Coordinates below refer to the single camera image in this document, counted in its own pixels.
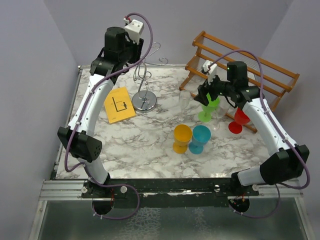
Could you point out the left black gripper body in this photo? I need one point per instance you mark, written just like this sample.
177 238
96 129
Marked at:
132 53

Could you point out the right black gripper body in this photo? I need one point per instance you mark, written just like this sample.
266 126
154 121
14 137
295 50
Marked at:
223 88

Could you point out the clear wine glass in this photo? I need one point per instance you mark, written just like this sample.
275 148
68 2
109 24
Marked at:
183 101
218 114

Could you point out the green plastic wine glass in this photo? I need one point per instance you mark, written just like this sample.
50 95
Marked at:
205 115

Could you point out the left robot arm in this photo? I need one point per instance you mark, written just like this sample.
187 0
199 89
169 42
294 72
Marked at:
122 46

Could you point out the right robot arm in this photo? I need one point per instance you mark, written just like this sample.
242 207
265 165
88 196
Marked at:
287 159

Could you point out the red plastic wine glass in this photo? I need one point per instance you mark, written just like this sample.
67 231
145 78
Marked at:
240 119

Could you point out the blue plastic wine glass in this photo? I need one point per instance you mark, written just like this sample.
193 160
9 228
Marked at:
201 134

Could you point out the wooden shelf rack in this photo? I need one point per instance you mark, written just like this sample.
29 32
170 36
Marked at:
277 81

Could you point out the yellow plastic wine glass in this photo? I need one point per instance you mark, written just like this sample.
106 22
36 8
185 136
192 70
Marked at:
182 135

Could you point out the chrome wine glass rack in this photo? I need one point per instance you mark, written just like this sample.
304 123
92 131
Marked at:
144 100

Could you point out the yellow book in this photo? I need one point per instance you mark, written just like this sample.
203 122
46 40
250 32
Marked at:
118 105

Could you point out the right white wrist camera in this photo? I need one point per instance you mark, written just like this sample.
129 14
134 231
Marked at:
210 70

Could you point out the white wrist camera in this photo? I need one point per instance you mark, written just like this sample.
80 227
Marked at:
210 70
134 28

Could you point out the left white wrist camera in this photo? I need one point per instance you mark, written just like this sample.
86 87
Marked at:
134 28

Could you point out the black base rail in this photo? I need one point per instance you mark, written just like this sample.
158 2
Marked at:
166 192

